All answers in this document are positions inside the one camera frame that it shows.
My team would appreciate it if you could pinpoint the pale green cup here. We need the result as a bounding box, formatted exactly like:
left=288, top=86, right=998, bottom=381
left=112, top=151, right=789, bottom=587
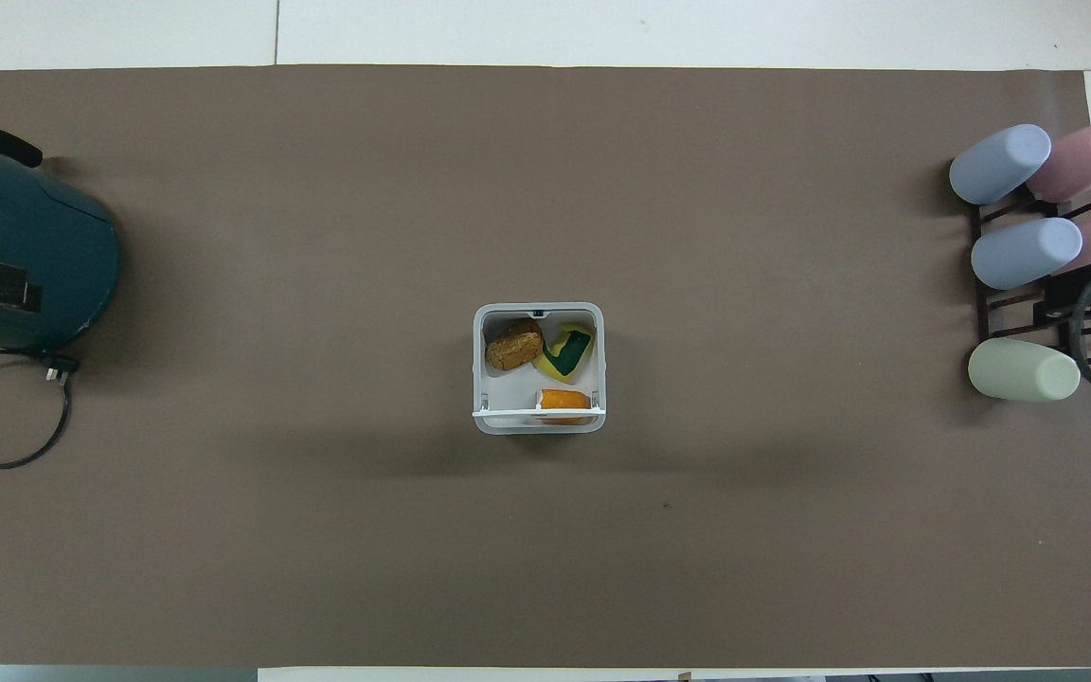
left=968, top=338, right=1082, bottom=403

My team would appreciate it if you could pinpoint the white square trash bin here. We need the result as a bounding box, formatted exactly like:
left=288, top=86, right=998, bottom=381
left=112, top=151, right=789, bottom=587
left=472, top=302, right=607, bottom=436

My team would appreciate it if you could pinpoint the blue cup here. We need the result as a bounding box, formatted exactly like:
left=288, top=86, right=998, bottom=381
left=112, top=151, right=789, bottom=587
left=971, top=217, right=1084, bottom=290
left=949, top=124, right=1053, bottom=206

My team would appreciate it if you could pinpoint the brown bread piece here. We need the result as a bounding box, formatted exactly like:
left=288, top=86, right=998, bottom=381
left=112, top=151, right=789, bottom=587
left=486, top=319, right=546, bottom=372

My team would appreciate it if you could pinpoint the dark teal electric kettle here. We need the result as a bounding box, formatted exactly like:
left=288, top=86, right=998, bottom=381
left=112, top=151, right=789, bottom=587
left=0, top=118, right=122, bottom=353

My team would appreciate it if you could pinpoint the yellow and green sponge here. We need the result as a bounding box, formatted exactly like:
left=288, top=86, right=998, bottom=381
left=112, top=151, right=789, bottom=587
left=544, top=322, right=596, bottom=383

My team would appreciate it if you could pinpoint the dark brown cup rack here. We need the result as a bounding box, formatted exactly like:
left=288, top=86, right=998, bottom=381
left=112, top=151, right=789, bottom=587
left=970, top=188, right=1091, bottom=370

